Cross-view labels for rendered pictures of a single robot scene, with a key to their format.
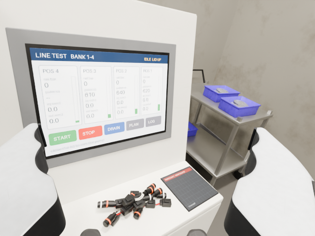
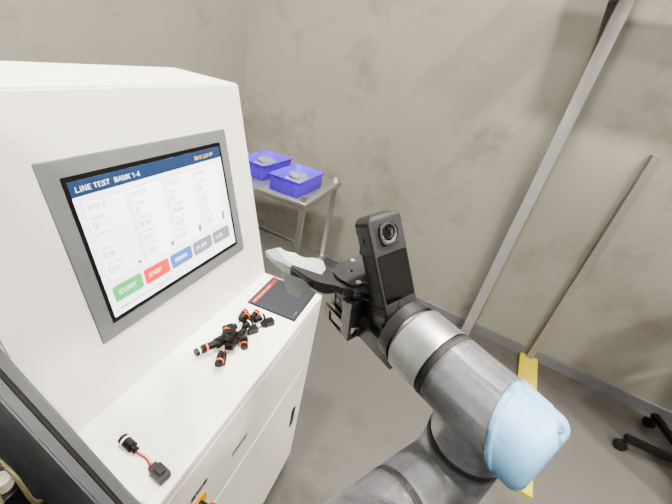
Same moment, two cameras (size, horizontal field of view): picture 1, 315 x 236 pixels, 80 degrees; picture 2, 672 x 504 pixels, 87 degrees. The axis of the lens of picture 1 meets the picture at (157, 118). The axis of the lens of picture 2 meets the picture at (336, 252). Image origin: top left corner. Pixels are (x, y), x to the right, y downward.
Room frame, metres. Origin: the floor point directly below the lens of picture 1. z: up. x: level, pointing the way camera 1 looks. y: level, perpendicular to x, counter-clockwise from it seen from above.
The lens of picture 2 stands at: (-0.27, 0.23, 1.69)
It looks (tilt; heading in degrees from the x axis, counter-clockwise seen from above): 30 degrees down; 325
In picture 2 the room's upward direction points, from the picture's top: 12 degrees clockwise
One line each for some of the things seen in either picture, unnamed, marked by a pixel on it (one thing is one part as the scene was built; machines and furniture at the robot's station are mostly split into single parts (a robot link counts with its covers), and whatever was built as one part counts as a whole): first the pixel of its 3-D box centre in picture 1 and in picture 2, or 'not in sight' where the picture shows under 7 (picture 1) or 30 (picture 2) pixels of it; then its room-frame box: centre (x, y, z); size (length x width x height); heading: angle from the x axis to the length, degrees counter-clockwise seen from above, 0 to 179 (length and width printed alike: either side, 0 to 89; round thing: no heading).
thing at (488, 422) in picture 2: not in sight; (487, 409); (-0.18, -0.03, 1.43); 0.11 x 0.08 x 0.09; 6
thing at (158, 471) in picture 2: not in sight; (143, 457); (0.16, 0.25, 0.99); 0.12 x 0.02 x 0.02; 30
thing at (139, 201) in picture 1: (136, 201); (237, 332); (0.40, 0.02, 1.01); 0.23 x 0.11 x 0.06; 129
